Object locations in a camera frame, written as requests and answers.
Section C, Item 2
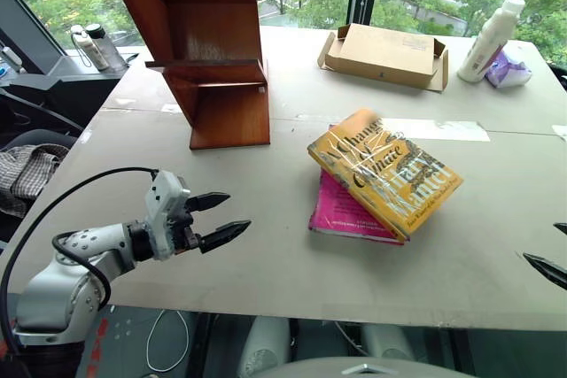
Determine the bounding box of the white cable under table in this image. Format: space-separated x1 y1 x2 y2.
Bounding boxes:
145 308 190 374

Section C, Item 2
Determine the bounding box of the purple white tissue pack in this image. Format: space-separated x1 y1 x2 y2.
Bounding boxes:
484 44 532 89

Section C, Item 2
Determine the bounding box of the clear water bottle black cap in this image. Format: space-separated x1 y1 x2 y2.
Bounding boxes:
84 23 127 73

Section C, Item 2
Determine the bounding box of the white plastic lotion bottle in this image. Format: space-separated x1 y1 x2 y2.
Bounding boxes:
456 0 527 83

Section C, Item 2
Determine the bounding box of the white bottle with strap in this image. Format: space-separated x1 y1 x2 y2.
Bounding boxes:
70 24 110 72

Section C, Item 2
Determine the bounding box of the black office chair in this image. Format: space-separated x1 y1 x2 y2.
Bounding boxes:
0 85 85 153

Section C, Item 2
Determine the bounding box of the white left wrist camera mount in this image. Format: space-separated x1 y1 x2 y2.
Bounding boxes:
144 169 192 261

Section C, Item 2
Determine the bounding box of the red-brown wooden bookshelf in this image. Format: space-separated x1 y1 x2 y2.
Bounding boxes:
100 0 277 151

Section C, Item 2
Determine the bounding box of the checkered cloth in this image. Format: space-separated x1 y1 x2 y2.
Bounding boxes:
0 143 70 219

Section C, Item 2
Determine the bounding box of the grey robot torso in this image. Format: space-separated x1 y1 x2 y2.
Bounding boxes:
247 355 479 378

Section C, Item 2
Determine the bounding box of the open brown cardboard box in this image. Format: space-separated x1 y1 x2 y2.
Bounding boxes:
316 23 449 94

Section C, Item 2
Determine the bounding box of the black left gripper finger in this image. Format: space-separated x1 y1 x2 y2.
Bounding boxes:
185 191 231 214
197 220 252 255

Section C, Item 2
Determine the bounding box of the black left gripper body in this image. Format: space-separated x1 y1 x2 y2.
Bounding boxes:
165 195 206 255

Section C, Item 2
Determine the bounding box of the pink paperback book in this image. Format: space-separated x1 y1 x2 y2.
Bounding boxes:
307 124 406 247

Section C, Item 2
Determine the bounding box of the yellow hardcover book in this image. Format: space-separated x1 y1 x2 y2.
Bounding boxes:
307 107 465 244

